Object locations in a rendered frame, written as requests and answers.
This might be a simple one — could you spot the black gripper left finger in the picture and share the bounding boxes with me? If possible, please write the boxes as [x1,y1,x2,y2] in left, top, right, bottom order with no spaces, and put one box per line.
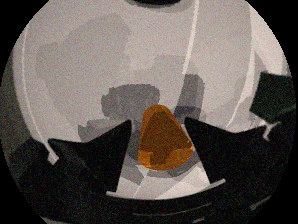
[48,120,132,192]

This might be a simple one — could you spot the orange knob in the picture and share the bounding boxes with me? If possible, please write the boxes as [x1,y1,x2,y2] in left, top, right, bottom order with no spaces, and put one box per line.
[137,105,194,171]

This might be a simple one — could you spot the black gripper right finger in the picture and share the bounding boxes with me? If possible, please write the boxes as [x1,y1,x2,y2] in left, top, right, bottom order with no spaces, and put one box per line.
[184,116,267,184]

